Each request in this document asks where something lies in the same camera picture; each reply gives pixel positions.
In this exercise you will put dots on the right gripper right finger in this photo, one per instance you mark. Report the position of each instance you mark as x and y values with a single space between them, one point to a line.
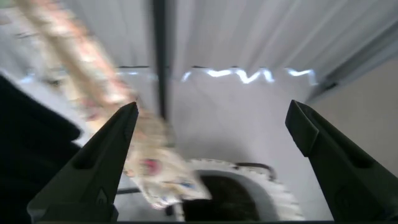
348 186

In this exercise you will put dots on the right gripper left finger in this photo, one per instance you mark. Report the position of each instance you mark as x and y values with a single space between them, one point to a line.
87 180

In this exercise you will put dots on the cream printed shorts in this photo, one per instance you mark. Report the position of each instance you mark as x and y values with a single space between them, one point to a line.
93 68

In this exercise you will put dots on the white laundry basket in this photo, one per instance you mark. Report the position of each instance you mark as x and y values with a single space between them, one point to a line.
280 193

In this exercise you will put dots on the black clothes rack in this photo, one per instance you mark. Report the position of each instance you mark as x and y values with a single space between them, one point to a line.
160 46

